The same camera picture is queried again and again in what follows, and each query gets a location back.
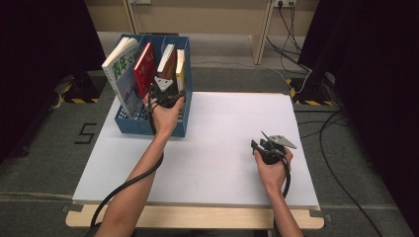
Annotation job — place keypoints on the person's right hand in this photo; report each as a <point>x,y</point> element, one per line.
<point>275,177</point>

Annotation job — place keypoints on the yellow paperback book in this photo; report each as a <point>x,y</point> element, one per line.
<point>180,70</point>

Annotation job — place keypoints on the blue plastic file rack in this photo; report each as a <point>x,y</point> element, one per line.
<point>131,126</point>

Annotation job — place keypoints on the white thick magazine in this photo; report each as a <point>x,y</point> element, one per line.
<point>120,72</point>

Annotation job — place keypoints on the white wall socket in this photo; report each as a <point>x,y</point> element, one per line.
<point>285,2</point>
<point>141,1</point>

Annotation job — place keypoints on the red hardcover book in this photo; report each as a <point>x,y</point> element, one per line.
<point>145,69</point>

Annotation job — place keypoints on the black stand base striped tape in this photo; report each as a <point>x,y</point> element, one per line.
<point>309,90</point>
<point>82,89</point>

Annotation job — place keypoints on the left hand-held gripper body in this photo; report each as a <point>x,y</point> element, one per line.
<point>163,98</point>

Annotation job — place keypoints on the person's left hand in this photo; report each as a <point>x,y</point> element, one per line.
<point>166,120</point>

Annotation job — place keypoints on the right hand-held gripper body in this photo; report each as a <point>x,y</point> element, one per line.
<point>271,156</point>

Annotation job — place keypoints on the black curtain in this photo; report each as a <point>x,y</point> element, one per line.
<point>33,65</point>
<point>378,65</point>

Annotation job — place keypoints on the beige wooden desk leg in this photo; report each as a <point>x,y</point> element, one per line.
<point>131,16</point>
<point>262,33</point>

